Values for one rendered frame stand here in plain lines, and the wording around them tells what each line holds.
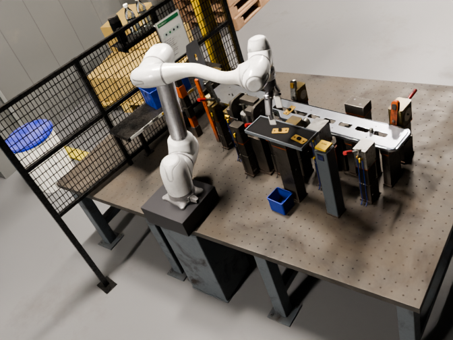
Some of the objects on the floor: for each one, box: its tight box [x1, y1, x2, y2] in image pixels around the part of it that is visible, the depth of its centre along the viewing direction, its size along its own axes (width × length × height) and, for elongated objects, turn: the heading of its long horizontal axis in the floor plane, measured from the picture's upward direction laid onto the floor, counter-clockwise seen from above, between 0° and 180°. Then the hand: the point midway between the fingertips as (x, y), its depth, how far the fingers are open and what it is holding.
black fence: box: [0, 0, 244, 294], centre depth 346 cm, size 14×197×155 cm, turn 155°
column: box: [160, 227, 252, 303], centre depth 308 cm, size 31×31×66 cm
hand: (276, 114), depth 233 cm, fingers open, 13 cm apart
